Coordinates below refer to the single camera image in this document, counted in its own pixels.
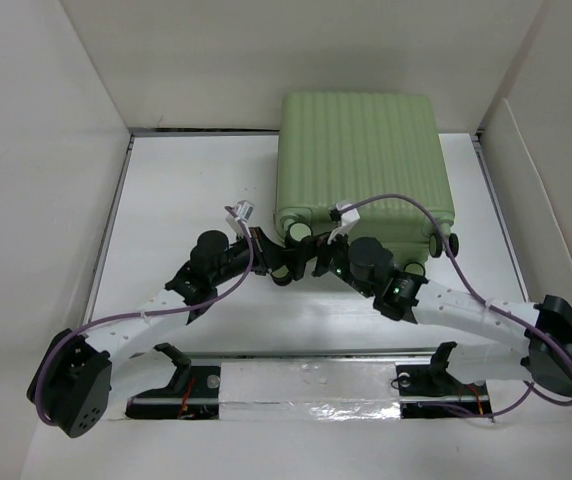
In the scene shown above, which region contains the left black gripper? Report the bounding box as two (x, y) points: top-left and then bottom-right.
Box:
(210, 227), (284, 287)

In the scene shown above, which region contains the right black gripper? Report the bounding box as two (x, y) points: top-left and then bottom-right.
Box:
(278, 222), (374, 299)

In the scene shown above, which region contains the green suitcase blue lining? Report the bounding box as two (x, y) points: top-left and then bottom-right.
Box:
(274, 91), (460, 273)

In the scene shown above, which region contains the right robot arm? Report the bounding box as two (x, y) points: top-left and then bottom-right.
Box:
(314, 236), (572, 399)

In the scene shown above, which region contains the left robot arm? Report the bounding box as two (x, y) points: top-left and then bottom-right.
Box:
(27, 223), (327, 438)

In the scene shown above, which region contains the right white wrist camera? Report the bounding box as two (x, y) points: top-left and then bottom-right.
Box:
(327, 200), (360, 245)

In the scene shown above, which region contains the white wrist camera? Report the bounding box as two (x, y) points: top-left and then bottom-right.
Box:
(327, 200), (360, 245)
(225, 200), (255, 225)

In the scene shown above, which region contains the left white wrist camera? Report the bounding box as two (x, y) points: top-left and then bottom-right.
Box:
(225, 200), (255, 225)

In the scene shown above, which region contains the metal base rail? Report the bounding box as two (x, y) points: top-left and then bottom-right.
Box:
(123, 356), (492, 421)

